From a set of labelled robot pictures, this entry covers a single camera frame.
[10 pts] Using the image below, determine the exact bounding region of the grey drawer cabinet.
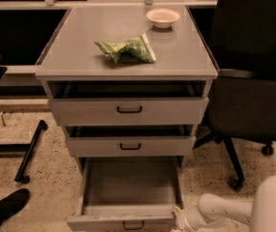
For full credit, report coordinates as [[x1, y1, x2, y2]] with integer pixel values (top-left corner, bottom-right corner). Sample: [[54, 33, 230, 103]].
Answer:
[[36, 5, 217, 164]]

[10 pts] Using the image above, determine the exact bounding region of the black table leg base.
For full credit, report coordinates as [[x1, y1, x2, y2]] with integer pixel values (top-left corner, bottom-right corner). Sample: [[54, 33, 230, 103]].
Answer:
[[0, 120, 47, 184]]

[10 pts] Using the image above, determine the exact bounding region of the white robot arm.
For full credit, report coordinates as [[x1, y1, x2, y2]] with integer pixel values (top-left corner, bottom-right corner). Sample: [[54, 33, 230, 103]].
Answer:
[[171, 175, 276, 232]]

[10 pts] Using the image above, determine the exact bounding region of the white bowl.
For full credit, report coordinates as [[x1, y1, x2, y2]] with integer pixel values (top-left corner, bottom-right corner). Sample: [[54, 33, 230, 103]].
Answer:
[[146, 9, 180, 29]]

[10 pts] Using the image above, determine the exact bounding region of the green chip bag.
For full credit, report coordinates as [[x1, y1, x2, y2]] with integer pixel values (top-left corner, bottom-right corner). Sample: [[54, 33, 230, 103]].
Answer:
[[95, 34, 156, 64]]

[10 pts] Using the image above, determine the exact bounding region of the grey middle drawer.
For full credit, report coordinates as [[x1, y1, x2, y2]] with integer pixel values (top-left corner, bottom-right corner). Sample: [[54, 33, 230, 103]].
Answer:
[[66, 125, 196, 157]]

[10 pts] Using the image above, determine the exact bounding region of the black shoe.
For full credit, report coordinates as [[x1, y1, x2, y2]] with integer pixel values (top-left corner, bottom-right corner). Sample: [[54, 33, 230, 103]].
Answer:
[[0, 188, 30, 226]]

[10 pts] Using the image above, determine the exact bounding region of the black office chair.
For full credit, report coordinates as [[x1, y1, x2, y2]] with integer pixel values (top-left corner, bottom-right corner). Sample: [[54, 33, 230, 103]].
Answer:
[[196, 0, 276, 190]]

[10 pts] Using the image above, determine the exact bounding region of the grey bottom drawer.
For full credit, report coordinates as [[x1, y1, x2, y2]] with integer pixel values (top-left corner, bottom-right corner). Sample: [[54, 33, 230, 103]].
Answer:
[[67, 157, 183, 232]]

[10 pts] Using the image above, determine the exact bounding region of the grey top drawer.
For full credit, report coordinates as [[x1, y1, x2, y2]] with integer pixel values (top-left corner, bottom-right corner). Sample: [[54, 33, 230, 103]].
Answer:
[[47, 81, 208, 126]]

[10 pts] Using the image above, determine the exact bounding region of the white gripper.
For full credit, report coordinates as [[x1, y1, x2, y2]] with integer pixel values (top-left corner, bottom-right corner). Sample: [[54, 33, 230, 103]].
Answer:
[[173, 206, 237, 232]]

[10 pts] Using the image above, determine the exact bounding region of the grey drawer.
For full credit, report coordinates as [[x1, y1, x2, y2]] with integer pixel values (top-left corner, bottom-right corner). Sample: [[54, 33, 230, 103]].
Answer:
[[47, 81, 208, 126], [67, 157, 183, 232], [66, 125, 196, 157]]

